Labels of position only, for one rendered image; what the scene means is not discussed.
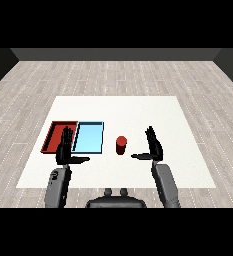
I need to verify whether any dark grey robot body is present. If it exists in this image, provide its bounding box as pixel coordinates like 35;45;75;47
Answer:
85;188;148;209

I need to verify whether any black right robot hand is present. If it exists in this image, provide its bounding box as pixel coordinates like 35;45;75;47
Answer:
130;125;164;163

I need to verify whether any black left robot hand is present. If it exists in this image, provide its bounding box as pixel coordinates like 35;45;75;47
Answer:
55;126;91;166

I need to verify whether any red shallow open box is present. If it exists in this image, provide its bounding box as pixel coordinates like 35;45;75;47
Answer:
40;120;80;155

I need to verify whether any light blue shallow open box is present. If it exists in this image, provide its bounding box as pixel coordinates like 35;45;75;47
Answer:
70;121;105;155

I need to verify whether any small red can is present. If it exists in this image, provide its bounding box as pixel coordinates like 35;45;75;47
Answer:
115;135;128;156

